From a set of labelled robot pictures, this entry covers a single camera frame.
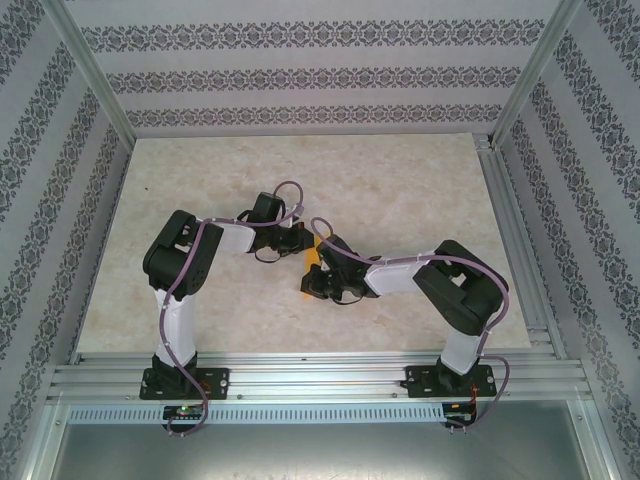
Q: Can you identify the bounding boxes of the orange cloth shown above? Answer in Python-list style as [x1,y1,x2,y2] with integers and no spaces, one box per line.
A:
[298,224,335,301]

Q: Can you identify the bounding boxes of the grey metal sheet panel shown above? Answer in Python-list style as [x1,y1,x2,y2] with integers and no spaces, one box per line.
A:
[52,422,611,480]

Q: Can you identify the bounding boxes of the small circuit board green light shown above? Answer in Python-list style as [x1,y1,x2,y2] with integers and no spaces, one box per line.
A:
[163,403,207,421]

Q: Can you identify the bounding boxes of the long aluminium base rail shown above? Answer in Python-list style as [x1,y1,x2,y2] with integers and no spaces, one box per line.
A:
[47,351,594,404]

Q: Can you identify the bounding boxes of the slotted grey cable duct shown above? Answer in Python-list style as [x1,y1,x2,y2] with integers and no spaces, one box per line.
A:
[67,403,446,425]

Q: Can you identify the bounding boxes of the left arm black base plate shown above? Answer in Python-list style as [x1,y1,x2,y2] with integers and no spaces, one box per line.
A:
[141,367,232,402]

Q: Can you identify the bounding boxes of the small circuit board red wires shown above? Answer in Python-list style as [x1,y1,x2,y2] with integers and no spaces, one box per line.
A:
[443,401,477,427]

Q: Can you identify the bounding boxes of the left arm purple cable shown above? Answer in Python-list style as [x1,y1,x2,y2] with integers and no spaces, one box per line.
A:
[158,180,309,441]

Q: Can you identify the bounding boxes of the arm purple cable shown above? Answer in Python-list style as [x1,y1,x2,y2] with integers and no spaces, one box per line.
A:
[158,180,309,441]
[310,216,512,434]

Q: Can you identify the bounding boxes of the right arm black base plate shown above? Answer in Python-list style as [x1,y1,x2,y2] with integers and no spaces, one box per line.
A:
[399,364,497,400]

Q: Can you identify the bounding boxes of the aluminium side rail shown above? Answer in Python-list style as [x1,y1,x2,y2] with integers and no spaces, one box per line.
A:
[474,132,569,361]

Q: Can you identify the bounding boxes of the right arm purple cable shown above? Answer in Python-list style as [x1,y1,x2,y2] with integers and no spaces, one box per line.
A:
[310,216,512,434]

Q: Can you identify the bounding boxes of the aluminium frame post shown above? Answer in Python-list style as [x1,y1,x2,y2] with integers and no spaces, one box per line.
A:
[44,0,139,146]
[567,357,629,480]
[492,0,584,149]
[12,397,69,480]

